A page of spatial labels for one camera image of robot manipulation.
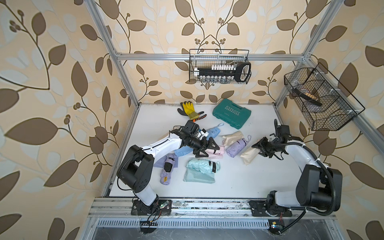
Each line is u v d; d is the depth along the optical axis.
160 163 0.89
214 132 1.00
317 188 0.43
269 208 0.68
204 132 0.82
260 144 0.77
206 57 0.91
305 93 0.75
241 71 0.84
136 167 0.49
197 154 0.79
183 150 0.92
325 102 0.73
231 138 0.96
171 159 0.87
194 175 0.84
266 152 0.77
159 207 0.74
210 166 0.84
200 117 1.12
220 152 0.92
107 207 0.77
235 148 0.92
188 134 0.72
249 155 0.84
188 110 1.15
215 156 0.91
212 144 0.74
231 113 1.10
